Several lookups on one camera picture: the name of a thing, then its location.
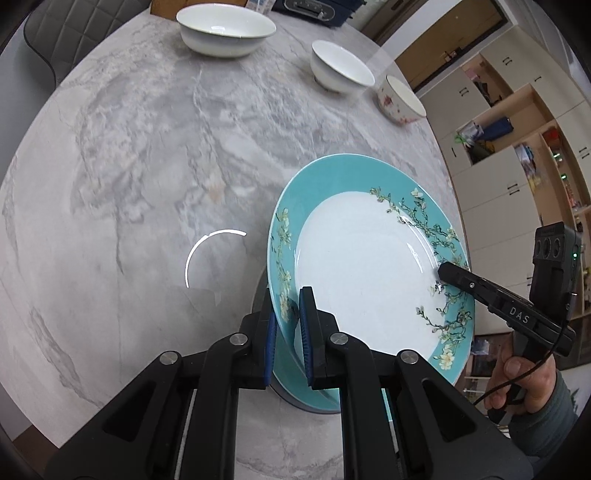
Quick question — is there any person's right forearm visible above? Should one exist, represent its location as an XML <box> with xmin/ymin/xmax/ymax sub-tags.
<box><xmin>503</xmin><ymin>369</ymin><xmax>583</xmax><ymax>467</ymax></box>

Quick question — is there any wooden tissue box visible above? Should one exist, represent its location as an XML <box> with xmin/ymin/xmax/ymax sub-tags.
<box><xmin>150</xmin><ymin>0</ymin><xmax>195</xmax><ymax>20</ymax></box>

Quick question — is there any white shopping bag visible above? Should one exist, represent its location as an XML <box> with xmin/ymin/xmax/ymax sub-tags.
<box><xmin>455</xmin><ymin>122</ymin><xmax>485</xmax><ymax>148</ymax></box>

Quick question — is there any grey rimmed white plate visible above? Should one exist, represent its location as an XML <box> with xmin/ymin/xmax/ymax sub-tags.
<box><xmin>250</xmin><ymin>271</ymin><xmax>342</xmax><ymax>415</ymax></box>

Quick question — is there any person's right hand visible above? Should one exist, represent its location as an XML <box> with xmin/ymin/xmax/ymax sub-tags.
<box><xmin>485</xmin><ymin>354</ymin><xmax>563</xmax><ymax>411</ymax></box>

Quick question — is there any grey quilted chair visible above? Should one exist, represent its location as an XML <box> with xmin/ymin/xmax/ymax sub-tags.
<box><xmin>24</xmin><ymin>0</ymin><xmax>153</xmax><ymax>86</ymax></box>

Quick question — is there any brown entry door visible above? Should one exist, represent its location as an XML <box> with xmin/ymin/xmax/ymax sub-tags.
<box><xmin>369</xmin><ymin>0</ymin><xmax>506</xmax><ymax>70</ymax></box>

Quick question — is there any small white bowl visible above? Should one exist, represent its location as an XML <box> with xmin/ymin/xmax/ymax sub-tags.
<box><xmin>310</xmin><ymin>40</ymin><xmax>376</xmax><ymax>94</ymax></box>

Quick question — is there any white wall cabinet unit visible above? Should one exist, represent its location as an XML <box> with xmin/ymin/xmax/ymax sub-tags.
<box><xmin>397</xmin><ymin>41</ymin><xmax>591</xmax><ymax>370</ymax></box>

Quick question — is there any large white bowl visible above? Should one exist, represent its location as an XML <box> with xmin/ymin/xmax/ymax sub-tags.
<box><xmin>176</xmin><ymin>6</ymin><xmax>278</xmax><ymax>58</ymax></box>

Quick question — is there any dark blue electric cooker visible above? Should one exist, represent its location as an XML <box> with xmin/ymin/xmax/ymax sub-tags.
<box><xmin>271</xmin><ymin>0</ymin><xmax>370</xmax><ymax>29</ymax></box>

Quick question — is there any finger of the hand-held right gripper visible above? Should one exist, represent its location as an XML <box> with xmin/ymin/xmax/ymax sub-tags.
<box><xmin>436</xmin><ymin>262</ymin><xmax>505</xmax><ymax>320</ymax></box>

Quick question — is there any floral cream bowl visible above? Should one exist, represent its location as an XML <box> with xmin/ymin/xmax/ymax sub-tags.
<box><xmin>376</xmin><ymin>75</ymin><xmax>427</xmax><ymax>125</ymax></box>

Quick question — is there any blue bag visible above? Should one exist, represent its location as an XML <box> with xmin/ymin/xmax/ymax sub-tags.
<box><xmin>480</xmin><ymin>116</ymin><xmax>514</xmax><ymax>139</ymax></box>

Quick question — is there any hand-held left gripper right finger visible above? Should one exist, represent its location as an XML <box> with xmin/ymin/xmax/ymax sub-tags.
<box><xmin>298</xmin><ymin>286</ymin><xmax>536</xmax><ymax>480</ymax></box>

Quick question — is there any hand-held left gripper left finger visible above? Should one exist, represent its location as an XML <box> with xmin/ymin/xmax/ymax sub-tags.
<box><xmin>44</xmin><ymin>288</ymin><xmax>280</xmax><ymax>480</ymax></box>

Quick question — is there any teal floral plate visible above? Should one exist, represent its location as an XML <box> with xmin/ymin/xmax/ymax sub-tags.
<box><xmin>268</xmin><ymin>154</ymin><xmax>476</xmax><ymax>386</ymax></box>
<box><xmin>273</xmin><ymin>369</ymin><xmax>345</xmax><ymax>413</ymax></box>

